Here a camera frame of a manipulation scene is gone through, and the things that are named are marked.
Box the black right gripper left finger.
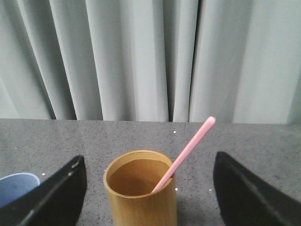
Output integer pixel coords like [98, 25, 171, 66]
[0, 155, 87, 226]

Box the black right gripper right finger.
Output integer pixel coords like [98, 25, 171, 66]
[213, 152, 301, 226]

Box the blue plastic cup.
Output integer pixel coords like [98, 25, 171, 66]
[0, 172, 40, 208]

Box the pink chopstick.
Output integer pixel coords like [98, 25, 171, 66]
[152, 116, 216, 193]

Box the bamboo cylinder cup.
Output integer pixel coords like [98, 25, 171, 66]
[103, 150, 177, 226]

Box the grey curtain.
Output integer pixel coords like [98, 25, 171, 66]
[0, 0, 301, 124]

